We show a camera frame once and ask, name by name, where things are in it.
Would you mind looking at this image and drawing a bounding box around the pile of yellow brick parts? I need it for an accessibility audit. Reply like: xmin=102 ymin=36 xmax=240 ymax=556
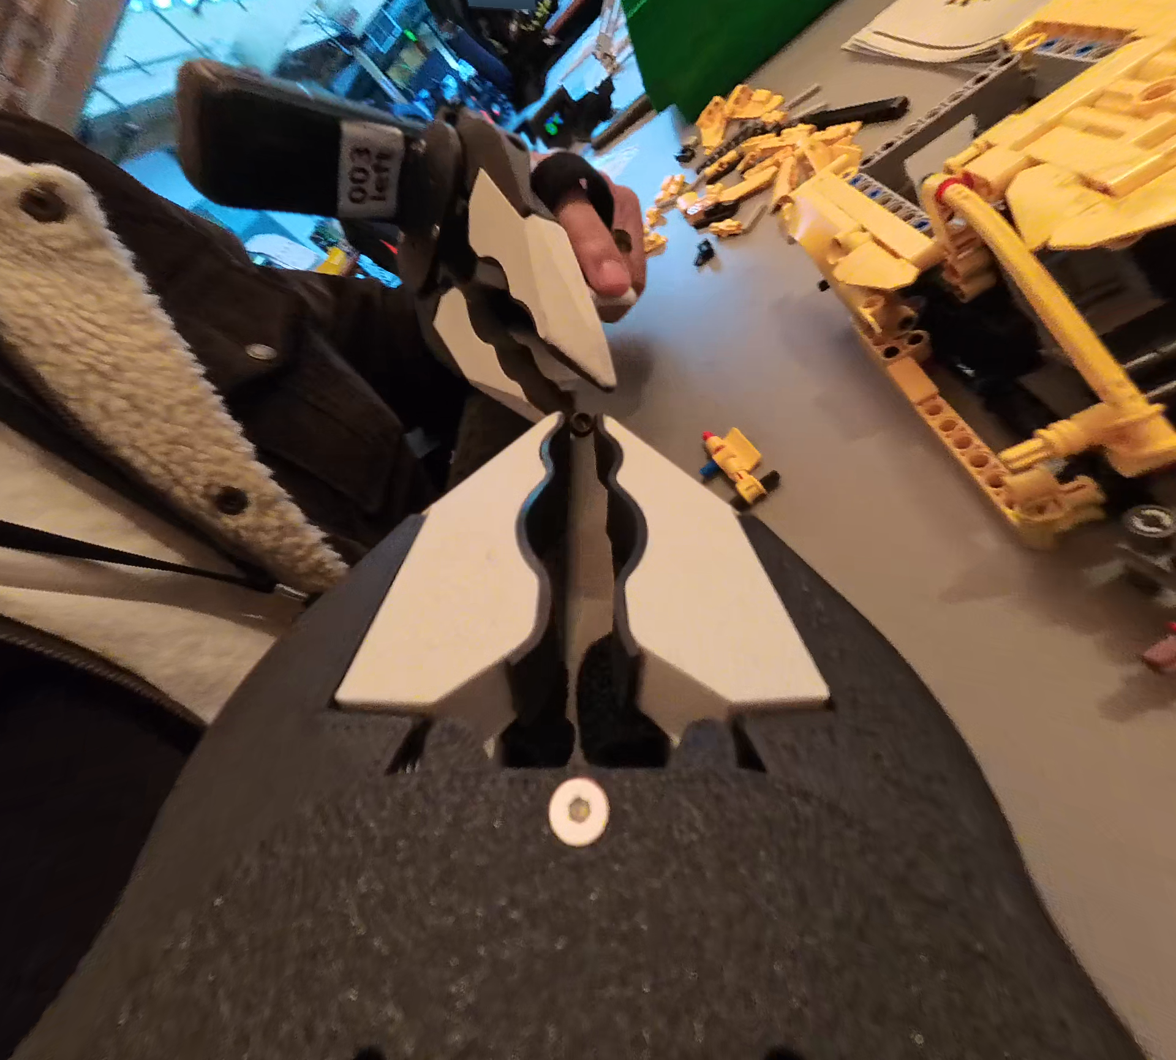
xmin=643 ymin=85 xmax=911 ymax=257

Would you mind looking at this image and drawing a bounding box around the yellow brick subassembly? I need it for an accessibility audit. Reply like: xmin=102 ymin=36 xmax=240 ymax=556
xmin=699 ymin=426 xmax=782 ymax=511

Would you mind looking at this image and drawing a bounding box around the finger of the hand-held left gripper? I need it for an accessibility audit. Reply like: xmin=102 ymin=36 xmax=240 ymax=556
xmin=468 ymin=168 xmax=618 ymax=391
xmin=431 ymin=289 xmax=575 ymax=422

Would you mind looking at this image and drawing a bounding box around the yellow toy brick car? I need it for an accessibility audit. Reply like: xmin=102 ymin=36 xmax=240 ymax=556
xmin=775 ymin=0 xmax=1176 ymax=676

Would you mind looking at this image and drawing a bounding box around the person's fleece jacket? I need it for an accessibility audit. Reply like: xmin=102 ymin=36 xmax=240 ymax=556
xmin=0 ymin=109 xmax=479 ymax=1033

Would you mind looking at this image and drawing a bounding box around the grey desk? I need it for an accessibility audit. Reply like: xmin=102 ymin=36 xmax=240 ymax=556
xmin=514 ymin=0 xmax=1176 ymax=1060

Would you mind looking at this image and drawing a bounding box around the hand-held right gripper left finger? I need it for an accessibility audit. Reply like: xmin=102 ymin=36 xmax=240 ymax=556
xmin=334 ymin=415 xmax=575 ymax=768

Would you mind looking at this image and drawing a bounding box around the person's left hand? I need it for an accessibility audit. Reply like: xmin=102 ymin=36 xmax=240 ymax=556
xmin=558 ymin=183 xmax=649 ymax=310

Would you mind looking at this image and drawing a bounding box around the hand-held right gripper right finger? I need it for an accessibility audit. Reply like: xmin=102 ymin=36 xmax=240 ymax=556
xmin=573 ymin=415 xmax=830 ymax=768

